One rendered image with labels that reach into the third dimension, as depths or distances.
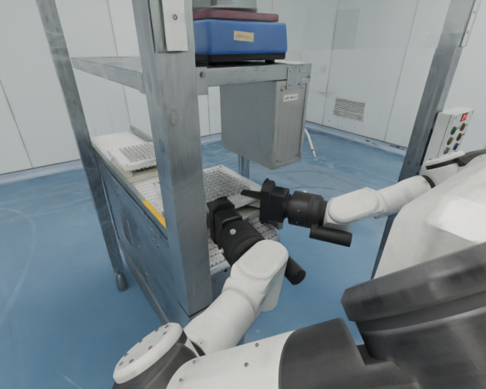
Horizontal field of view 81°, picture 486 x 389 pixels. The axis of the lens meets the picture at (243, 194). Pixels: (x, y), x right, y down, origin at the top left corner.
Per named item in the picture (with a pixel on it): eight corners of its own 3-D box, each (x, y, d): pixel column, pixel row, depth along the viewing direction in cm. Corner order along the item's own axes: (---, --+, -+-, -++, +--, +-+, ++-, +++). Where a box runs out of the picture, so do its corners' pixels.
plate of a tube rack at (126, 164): (184, 158, 119) (183, 153, 118) (124, 172, 106) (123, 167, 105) (162, 143, 137) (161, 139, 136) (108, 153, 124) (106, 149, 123)
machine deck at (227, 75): (310, 82, 64) (312, 62, 62) (146, 99, 44) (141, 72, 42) (184, 65, 108) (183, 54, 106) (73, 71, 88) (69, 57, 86)
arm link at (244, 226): (198, 201, 63) (221, 231, 53) (237, 192, 67) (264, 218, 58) (201, 247, 69) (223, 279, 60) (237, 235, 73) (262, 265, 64)
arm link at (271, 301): (222, 277, 59) (250, 319, 51) (227, 234, 55) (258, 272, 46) (267, 264, 65) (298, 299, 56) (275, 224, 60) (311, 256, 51)
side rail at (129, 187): (200, 267, 68) (200, 257, 67) (194, 270, 67) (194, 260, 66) (85, 137, 161) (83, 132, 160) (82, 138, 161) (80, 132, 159)
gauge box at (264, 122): (302, 160, 73) (311, 77, 64) (271, 170, 68) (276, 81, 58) (249, 140, 89) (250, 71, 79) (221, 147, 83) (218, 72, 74)
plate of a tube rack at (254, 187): (152, 188, 84) (151, 182, 83) (222, 169, 97) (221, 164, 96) (190, 225, 67) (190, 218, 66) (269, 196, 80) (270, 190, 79)
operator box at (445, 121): (450, 174, 114) (474, 108, 102) (431, 186, 105) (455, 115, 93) (433, 170, 119) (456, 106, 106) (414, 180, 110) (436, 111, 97)
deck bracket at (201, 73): (216, 96, 48) (215, 67, 46) (190, 99, 45) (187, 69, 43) (207, 94, 50) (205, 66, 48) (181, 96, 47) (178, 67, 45)
